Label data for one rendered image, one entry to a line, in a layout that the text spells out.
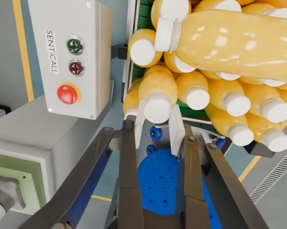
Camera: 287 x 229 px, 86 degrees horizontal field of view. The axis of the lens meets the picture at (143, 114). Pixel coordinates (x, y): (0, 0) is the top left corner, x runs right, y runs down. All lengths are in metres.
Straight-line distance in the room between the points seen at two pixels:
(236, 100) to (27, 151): 0.64
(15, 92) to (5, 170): 1.41
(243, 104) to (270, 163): 1.99
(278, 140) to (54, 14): 0.44
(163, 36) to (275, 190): 2.57
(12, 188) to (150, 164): 0.48
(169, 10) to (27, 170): 0.60
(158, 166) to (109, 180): 1.87
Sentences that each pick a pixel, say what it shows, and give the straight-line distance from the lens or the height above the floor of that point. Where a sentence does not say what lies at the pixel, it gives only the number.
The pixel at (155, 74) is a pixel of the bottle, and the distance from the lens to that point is 0.26.
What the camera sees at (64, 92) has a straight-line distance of 0.31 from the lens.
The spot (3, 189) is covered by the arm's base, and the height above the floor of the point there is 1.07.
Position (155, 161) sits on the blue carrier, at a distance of 0.45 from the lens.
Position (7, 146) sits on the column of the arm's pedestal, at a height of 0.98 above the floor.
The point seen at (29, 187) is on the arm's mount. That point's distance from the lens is 0.71.
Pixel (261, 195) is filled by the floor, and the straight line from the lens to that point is 2.68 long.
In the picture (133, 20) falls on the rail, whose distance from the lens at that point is 0.38.
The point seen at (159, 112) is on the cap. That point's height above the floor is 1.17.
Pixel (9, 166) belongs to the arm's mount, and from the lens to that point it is 0.68.
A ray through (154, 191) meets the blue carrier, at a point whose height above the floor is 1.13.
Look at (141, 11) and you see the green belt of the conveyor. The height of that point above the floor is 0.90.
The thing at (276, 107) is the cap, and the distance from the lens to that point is 0.35.
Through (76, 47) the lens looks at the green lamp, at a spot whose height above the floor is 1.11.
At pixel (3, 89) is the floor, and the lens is 2.10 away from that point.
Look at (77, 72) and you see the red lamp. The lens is 0.28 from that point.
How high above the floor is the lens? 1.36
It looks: 62 degrees down
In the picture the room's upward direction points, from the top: 170 degrees counter-clockwise
